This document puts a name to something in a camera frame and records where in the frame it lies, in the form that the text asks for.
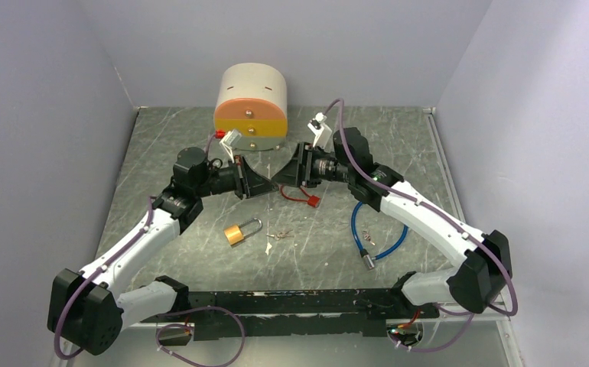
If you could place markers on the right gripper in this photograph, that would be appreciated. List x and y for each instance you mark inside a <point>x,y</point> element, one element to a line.
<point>299,170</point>

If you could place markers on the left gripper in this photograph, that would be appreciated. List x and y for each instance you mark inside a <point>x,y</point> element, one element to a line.
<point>248,183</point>

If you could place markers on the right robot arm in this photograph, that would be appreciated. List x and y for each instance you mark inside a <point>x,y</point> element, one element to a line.
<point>480,262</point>

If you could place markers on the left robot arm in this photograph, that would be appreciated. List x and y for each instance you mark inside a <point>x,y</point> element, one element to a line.
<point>90,307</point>

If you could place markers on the brass padlock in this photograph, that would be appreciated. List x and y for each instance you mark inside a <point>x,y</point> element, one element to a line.
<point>237,233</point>

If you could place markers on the padlock keys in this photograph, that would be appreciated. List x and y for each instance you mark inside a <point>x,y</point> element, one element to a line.
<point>280,235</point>

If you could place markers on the beige drawer cabinet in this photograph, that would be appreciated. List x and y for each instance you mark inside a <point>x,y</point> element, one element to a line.
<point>253,100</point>

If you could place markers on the blue lock keys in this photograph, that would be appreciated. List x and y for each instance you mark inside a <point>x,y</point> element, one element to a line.
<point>367,237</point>

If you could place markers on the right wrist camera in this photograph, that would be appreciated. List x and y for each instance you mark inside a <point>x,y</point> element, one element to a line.
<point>321,131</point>

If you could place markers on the blue cable lock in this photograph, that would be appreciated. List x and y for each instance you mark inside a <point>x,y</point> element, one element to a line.
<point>388,236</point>

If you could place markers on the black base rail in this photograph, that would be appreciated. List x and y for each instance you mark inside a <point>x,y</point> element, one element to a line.
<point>369,312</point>

